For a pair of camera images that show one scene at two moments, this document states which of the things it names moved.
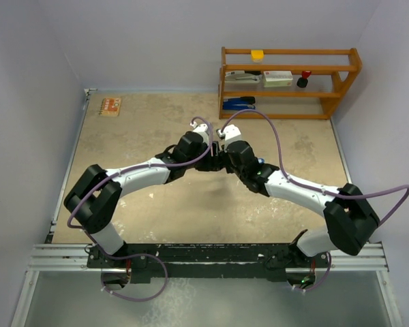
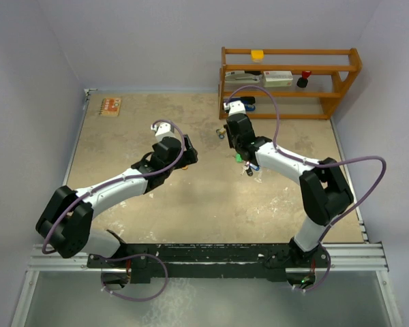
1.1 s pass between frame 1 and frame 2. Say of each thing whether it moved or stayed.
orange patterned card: stayed
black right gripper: moved
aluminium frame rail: stayed
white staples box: stayed
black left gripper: moved
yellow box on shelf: stayed
